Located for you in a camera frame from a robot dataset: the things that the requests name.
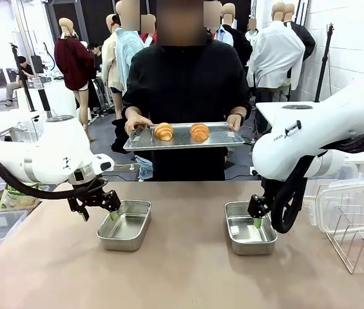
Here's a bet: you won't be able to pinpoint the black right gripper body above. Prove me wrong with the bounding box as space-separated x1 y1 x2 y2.
247 194 271 220

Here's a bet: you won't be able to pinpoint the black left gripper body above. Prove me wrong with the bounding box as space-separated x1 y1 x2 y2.
71 180 122 214

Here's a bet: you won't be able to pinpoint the stainless steel food container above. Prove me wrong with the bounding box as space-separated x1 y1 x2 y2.
224 201 278 256
96 200 153 252

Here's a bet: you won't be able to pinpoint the metal tongs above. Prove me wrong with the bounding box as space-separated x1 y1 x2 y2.
129 124 155 144

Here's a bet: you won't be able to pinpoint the golden croissant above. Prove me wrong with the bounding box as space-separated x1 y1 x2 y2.
189 123 210 143
154 122 175 142

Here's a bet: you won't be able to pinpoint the perforated metal baking tray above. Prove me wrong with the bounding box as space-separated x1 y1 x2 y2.
122 121 245 153

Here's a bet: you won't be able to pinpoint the person's right forearm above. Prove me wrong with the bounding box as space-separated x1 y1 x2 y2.
125 106 144 118

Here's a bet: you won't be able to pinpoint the person's right hand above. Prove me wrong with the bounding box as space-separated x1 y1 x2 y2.
124 113 153 135

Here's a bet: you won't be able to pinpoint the person's left hand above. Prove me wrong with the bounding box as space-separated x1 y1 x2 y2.
226 114 244 132

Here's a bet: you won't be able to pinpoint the blue cloth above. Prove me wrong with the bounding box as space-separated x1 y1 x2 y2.
134 155 154 182

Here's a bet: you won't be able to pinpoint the yellow green snack bag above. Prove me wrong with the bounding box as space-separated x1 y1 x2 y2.
0 182 41 211

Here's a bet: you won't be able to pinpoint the black and silver stand pole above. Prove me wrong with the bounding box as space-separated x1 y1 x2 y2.
34 41 54 120

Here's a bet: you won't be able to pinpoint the person in black shirt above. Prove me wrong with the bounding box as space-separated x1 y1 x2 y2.
122 0 253 182

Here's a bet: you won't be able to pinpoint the mannequin in dark red shirt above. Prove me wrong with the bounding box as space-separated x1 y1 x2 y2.
54 17 96 142

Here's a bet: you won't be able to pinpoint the mannequin in beige shirt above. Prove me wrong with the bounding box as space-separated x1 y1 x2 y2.
101 14 122 117

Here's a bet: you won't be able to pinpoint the standing person in black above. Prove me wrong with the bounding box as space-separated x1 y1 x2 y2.
90 43 104 69

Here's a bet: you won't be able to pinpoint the black tripod stand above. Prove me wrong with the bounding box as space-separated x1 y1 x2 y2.
9 41 38 113
313 22 336 104

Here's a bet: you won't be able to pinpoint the mannequin in light blue shirt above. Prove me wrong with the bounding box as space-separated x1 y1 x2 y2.
114 0 148 95

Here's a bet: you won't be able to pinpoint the mannequin in white shirt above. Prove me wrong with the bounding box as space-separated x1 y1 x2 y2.
245 1 307 98

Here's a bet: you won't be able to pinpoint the seated person in black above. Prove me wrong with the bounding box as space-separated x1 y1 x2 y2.
5 56 36 107

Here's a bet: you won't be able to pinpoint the mannequin in black jacket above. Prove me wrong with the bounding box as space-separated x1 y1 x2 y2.
283 3 316 62
222 3 253 69

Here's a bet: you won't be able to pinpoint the mannequin in red top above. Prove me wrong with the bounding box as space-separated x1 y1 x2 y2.
139 14 155 46

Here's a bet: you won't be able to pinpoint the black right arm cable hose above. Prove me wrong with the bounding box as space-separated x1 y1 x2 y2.
270 111 364 234

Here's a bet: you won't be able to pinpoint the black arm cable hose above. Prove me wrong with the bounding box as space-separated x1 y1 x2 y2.
270 111 364 234
0 149 108 201

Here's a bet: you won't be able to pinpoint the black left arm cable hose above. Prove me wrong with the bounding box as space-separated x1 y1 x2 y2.
0 149 108 201

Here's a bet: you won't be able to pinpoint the metal wire lid rack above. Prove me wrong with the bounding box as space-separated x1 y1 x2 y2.
316 183 364 274

